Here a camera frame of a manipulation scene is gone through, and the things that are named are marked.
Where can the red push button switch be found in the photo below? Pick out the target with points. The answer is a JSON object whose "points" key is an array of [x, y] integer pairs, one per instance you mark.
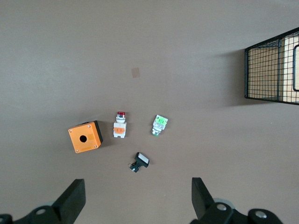
{"points": [[119, 129]]}

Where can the beige tape patch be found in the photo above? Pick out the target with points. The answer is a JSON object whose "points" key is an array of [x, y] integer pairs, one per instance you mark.
{"points": [[135, 72]]}

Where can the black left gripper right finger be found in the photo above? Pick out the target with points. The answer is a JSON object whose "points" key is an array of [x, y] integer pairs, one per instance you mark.
{"points": [[201, 198]]}

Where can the small green clear connector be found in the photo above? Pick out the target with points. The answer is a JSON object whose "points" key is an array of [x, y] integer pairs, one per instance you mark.
{"points": [[159, 124]]}

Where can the small black connector block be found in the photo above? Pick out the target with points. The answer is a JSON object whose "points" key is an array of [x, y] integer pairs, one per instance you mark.
{"points": [[141, 159]]}

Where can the orange button enclosure box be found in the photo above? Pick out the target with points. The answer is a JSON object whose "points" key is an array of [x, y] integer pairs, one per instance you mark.
{"points": [[90, 143]]}

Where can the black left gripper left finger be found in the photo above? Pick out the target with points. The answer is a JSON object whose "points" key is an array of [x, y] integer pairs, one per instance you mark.
{"points": [[70, 198]]}

